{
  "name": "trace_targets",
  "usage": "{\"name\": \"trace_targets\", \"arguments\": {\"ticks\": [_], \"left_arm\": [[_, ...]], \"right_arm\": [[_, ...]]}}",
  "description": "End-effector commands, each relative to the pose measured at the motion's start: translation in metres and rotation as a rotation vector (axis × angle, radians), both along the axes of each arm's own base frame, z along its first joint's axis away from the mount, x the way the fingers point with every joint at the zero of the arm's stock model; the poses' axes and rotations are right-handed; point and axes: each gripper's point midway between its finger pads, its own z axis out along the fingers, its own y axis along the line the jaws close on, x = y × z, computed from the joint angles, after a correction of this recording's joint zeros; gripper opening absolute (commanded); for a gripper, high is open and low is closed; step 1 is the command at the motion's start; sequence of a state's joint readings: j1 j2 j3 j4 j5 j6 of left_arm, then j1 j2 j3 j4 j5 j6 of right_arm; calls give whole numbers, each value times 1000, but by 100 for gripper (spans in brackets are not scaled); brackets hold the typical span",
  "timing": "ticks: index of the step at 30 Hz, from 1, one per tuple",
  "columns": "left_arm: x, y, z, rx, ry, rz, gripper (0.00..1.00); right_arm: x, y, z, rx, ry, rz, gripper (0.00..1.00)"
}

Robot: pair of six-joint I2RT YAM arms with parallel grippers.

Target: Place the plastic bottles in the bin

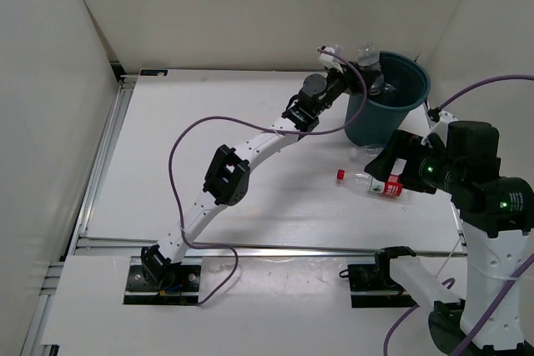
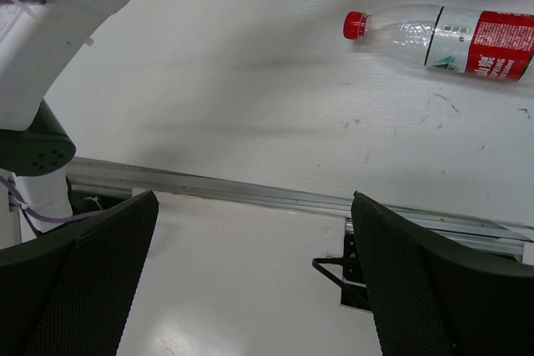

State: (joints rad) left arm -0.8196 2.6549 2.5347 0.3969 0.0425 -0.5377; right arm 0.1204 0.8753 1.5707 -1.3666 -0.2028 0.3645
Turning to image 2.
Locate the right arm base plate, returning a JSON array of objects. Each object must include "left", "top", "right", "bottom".
[{"left": 340, "top": 218, "right": 371, "bottom": 312}]

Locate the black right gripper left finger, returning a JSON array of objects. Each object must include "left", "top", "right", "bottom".
[{"left": 1, "top": 191, "right": 159, "bottom": 355}]

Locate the red label plastic bottle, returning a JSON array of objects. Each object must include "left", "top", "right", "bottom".
[{"left": 342, "top": 4, "right": 533, "bottom": 84}]

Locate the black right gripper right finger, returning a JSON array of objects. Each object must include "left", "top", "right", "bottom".
[{"left": 351, "top": 193, "right": 533, "bottom": 355}]

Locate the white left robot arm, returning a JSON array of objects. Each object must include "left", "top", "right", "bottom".
[{"left": 1, "top": 0, "right": 131, "bottom": 236}]

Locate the black cable at base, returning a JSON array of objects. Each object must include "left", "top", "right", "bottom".
[{"left": 311, "top": 249, "right": 368, "bottom": 311}]

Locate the aluminium table rail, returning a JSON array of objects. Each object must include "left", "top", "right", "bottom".
[{"left": 67, "top": 158, "right": 533, "bottom": 264}]

